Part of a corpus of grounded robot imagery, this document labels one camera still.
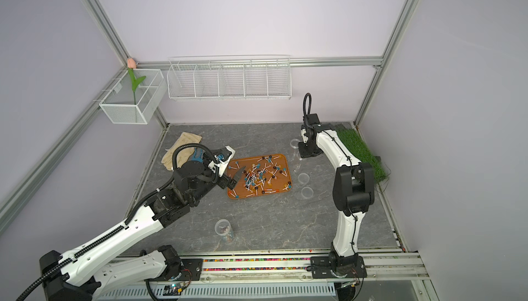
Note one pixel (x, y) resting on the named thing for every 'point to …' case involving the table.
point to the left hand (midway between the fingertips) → (232, 158)
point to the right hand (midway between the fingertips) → (307, 151)
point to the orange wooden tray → (263, 174)
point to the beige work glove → (183, 154)
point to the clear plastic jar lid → (303, 178)
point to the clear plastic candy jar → (297, 161)
